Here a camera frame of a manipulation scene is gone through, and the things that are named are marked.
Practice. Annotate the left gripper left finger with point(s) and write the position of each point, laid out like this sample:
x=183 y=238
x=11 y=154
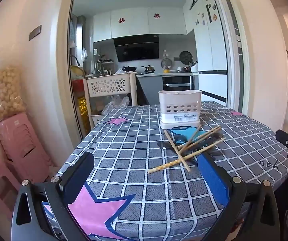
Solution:
x=73 y=179

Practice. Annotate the bag of white balls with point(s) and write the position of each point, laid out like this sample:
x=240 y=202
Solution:
x=11 y=101

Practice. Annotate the white plastic utensil holder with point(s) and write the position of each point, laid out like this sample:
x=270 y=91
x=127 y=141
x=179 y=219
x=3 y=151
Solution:
x=179 y=108

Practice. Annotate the white perforated storage cart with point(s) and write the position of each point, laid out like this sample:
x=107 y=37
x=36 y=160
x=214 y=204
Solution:
x=110 y=85

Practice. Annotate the black range hood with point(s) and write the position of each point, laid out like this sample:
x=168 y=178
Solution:
x=137 y=47

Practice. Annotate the black built-in oven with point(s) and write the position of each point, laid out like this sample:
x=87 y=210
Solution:
x=177 y=83

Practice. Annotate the pink stacked plastic stools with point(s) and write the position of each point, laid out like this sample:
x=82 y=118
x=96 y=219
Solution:
x=24 y=158

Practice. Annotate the white upper cabinets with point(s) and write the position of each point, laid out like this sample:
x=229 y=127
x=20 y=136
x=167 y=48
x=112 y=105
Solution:
x=138 y=21

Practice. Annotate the grey checkered tablecloth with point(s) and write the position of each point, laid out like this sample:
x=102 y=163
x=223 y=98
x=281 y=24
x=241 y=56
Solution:
x=139 y=191

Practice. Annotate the dark translucent plastic spoon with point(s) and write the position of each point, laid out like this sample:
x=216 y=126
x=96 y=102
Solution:
x=165 y=145

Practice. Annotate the white refrigerator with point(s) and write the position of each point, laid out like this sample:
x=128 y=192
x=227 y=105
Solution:
x=211 y=52

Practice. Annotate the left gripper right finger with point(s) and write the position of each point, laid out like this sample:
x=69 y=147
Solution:
x=216 y=177

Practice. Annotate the black wok on stove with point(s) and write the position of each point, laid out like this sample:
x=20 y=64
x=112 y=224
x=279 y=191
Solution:
x=129 y=68

